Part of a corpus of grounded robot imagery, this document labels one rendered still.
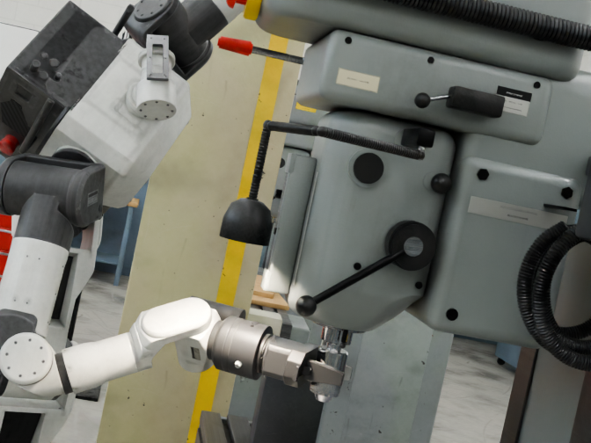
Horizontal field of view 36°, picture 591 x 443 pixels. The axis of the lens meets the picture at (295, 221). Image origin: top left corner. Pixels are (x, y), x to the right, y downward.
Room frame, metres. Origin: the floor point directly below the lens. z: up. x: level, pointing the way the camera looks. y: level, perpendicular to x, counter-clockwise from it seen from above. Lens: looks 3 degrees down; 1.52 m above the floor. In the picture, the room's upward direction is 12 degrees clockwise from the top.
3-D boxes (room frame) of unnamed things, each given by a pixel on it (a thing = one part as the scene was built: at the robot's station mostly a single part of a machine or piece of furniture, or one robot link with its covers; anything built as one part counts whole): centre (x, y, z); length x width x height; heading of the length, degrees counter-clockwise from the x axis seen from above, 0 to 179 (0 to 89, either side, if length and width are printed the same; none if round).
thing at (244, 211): (1.31, 0.07, 1.44); 0.07 x 0.07 x 0.06
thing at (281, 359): (1.43, -0.01, 1.23); 0.13 x 0.12 x 0.10; 164
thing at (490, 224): (1.44, -0.29, 1.47); 0.24 x 0.19 x 0.26; 9
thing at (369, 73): (1.41, -0.14, 1.68); 0.34 x 0.24 x 0.10; 99
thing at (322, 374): (1.38, -0.09, 1.23); 0.06 x 0.02 x 0.03; 74
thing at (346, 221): (1.41, -0.10, 1.47); 0.21 x 0.19 x 0.32; 9
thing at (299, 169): (1.39, 0.01, 1.45); 0.04 x 0.04 x 0.21; 9
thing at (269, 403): (1.86, -0.06, 1.06); 0.22 x 0.12 x 0.20; 2
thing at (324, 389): (1.41, -0.10, 1.23); 0.05 x 0.05 x 0.06
